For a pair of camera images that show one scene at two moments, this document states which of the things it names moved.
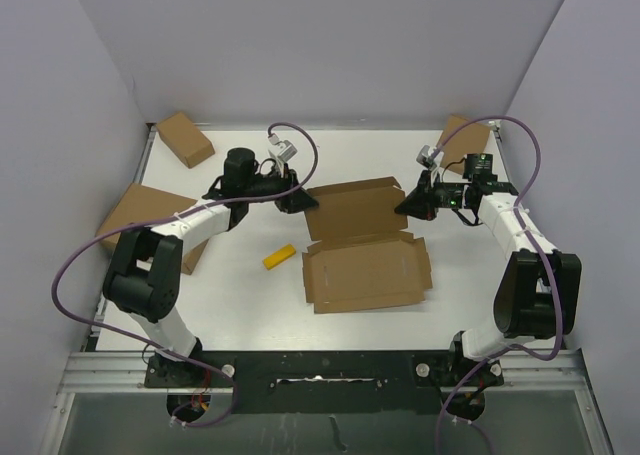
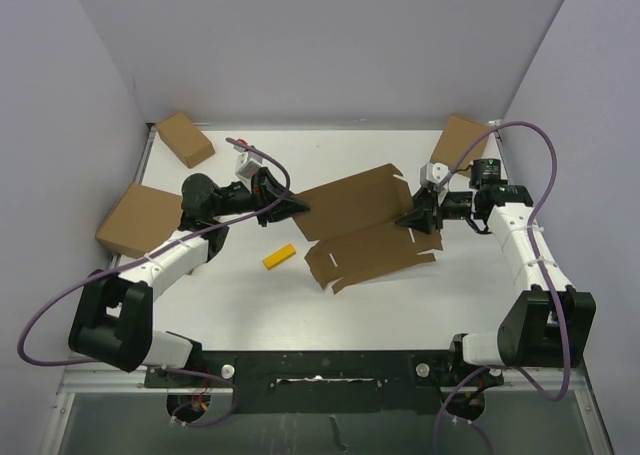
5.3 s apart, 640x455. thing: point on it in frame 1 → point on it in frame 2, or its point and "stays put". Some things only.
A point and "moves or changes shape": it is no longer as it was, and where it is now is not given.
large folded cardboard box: x=141 y=203 stays put
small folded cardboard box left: x=185 y=139 stays put
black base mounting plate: x=328 y=382 stays put
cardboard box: x=361 y=257 moves or changes shape
